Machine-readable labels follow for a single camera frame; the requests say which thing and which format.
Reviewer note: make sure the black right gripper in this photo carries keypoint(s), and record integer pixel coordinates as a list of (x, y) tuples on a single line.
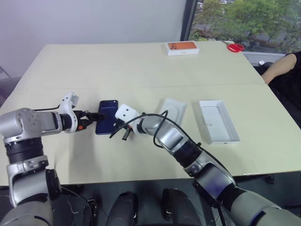
[(120, 123)]

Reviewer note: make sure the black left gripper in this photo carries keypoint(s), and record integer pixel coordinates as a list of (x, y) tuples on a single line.
[(82, 118)]

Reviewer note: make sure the dark blue smartphone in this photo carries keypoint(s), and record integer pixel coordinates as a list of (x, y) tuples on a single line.
[(106, 118)]

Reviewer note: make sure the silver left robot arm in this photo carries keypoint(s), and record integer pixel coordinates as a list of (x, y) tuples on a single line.
[(28, 122)]

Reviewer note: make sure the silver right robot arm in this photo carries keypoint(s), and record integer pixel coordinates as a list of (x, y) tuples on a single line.
[(211, 179)]

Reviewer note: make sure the white phone box lid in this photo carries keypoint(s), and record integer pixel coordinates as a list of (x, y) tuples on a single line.
[(172, 110)]

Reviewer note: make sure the orange printed phone box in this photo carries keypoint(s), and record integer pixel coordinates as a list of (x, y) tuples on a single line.
[(182, 48)]

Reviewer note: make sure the white phone box base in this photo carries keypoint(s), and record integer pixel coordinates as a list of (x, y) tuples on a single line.
[(217, 122)]

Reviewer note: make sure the dark rounded shape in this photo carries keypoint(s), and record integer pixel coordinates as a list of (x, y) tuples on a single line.
[(181, 207), (122, 209)]

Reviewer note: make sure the small white object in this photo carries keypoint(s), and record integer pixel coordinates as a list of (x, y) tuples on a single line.
[(261, 62)]

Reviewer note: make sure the seated person in black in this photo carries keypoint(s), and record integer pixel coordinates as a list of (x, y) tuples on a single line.
[(287, 77)]

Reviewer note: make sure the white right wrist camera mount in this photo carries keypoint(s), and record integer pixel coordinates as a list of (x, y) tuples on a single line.
[(125, 113)]

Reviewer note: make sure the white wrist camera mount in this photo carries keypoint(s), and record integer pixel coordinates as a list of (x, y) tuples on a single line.
[(66, 103), (125, 113)]

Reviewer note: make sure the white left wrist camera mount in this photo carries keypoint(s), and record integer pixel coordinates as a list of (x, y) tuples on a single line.
[(66, 103)]

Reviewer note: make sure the black window frame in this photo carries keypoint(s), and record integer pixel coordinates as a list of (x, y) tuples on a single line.
[(188, 20)]

